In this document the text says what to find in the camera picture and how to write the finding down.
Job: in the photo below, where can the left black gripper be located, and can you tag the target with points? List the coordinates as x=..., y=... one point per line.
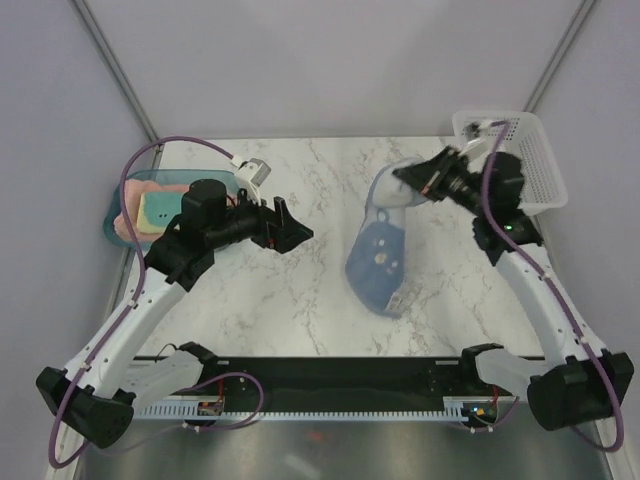
x=278, y=230

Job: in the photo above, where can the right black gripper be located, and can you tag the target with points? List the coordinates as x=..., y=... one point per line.
x=428, y=176

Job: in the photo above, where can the blue patterned towel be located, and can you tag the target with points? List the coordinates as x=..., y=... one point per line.
x=375, y=267

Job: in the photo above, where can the green yellow towel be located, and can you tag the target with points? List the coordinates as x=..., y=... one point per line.
x=156, y=210

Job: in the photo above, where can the pink towel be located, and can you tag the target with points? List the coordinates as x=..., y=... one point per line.
x=132, y=193

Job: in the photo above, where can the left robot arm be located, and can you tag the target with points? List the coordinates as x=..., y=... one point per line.
x=93, y=393

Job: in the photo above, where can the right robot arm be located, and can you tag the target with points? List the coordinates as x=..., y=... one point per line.
x=579, y=380

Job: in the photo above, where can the white perforated plastic basket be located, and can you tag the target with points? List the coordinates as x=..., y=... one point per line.
x=544, y=187

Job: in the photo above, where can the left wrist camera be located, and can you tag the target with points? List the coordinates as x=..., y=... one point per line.
x=250, y=174

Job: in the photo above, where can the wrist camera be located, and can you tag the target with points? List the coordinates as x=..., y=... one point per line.
x=476, y=143
x=250, y=174

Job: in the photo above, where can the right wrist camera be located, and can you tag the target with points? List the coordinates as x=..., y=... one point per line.
x=476, y=143

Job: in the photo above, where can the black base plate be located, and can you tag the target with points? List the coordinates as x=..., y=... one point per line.
x=310, y=385

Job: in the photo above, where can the right aluminium frame post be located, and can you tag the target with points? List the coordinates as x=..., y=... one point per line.
x=578, y=21

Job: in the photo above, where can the aluminium frame post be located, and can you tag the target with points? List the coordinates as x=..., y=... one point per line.
x=578, y=21
x=96, y=34

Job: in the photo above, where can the left aluminium frame post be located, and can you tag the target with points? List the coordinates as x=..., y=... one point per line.
x=96, y=34

